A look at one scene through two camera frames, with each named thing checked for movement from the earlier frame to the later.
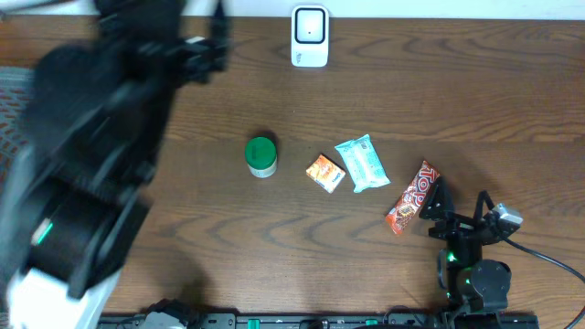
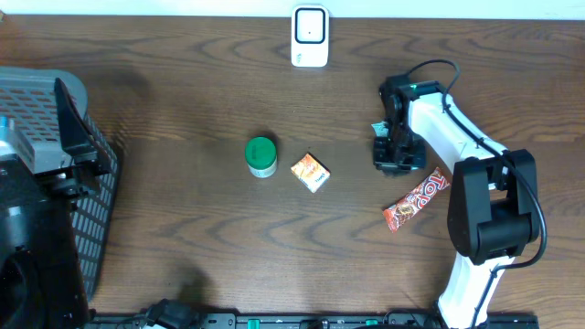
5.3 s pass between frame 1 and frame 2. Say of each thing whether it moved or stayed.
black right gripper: moved
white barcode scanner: stayed
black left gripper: moved
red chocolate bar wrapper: moved
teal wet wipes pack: moved
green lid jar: stayed
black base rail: stayed
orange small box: moved
